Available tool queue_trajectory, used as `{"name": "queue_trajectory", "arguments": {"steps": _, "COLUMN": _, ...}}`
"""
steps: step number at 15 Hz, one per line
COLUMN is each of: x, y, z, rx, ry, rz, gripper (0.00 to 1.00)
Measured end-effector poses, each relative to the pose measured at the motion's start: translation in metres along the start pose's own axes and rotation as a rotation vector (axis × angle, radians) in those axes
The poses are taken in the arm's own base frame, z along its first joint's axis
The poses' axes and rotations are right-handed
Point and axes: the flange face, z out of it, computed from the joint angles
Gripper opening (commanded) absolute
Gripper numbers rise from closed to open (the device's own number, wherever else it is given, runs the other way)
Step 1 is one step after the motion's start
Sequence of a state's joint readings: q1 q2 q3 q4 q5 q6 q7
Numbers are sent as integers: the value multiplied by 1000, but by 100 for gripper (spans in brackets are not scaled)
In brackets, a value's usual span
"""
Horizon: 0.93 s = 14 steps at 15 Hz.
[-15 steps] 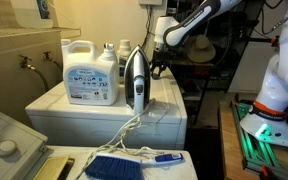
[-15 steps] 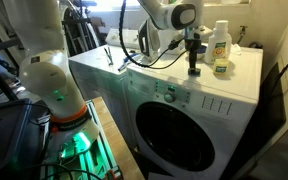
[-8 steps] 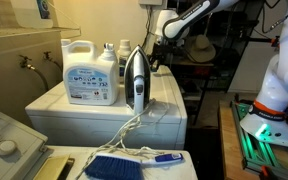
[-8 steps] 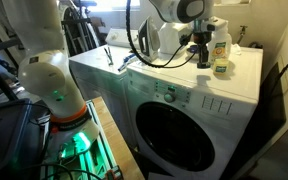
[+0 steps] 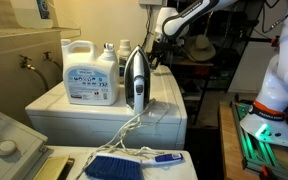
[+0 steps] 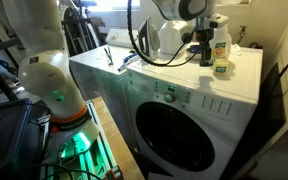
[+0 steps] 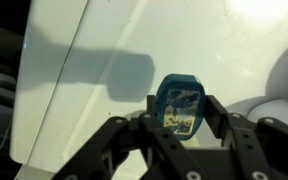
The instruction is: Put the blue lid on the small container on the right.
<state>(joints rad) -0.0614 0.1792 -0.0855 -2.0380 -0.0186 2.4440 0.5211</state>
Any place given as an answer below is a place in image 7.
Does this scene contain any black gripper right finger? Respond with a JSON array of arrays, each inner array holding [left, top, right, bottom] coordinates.
[[204, 94, 288, 180]]

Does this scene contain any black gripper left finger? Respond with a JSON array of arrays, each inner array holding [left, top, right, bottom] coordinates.
[[52, 94, 200, 180]]

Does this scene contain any black and white clothes iron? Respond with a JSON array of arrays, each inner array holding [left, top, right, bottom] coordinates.
[[226, 33, 288, 134]]

